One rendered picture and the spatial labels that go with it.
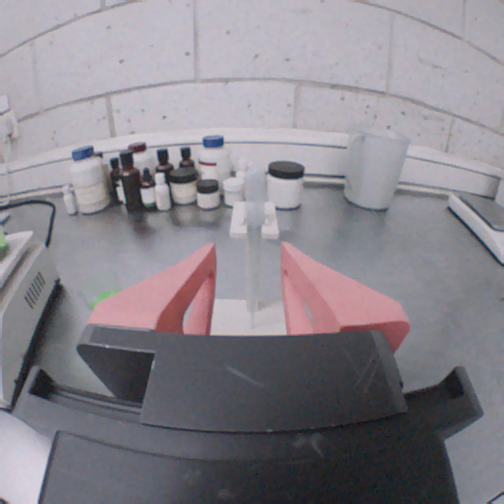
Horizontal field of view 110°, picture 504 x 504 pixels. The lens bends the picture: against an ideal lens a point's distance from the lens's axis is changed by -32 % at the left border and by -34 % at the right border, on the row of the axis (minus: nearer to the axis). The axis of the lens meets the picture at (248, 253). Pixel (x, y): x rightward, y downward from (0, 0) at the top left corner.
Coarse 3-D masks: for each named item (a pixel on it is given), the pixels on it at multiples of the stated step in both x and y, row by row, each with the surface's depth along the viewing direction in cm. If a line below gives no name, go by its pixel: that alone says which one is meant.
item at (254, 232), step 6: (252, 228) 18; (252, 234) 18; (258, 234) 18; (252, 240) 18; (258, 240) 19; (252, 246) 19; (258, 246) 19; (252, 252) 19; (258, 252) 19; (252, 258) 19; (252, 264) 20; (252, 270) 20; (252, 276) 20; (252, 282) 21; (252, 288) 21; (252, 294) 22; (252, 300) 22; (252, 306) 23; (252, 312) 23; (252, 318) 24; (252, 324) 24
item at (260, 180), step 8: (256, 168) 15; (256, 176) 15; (264, 176) 16; (256, 184) 16; (264, 184) 16; (256, 192) 16; (264, 192) 16; (256, 200) 16; (264, 200) 17; (256, 208) 17; (264, 208) 17; (256, 216) 17; (256, 224) 17
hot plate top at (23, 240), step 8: (24, 232) 25; (32, 232) 25; (8, 240) 23; (16, 240) 23; (24, 240) 23; (32, 240) 24; (16, 248) 22; (24, 248) 22; (8, 256) 21; (16, 256) 21; (0, 264) 19; (8, 264) 20; (0, 272) 18; (8, 272) 19; (0, 280) 18; (0, 288) 18
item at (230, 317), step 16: (240, 208) 20; (272, 208) 20; (240, 224) 17; (272, 224) 18; (224, 304) 27; (240, 304) 27; (256, 304) 26; (272, 304) 27; (224, 320) 26; (240, 320) 26; (256, 320) 26; (272, 320) 26
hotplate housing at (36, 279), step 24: (24, 264) 22; (48, 264) 27; (24, 288) 21; (48, 288) 26; (0, 312) 17; (24, 312) 21; (0, 336) 16; (24, 336) 20; (0, 360) 15; (24, 360) 19; (0, 384) 14
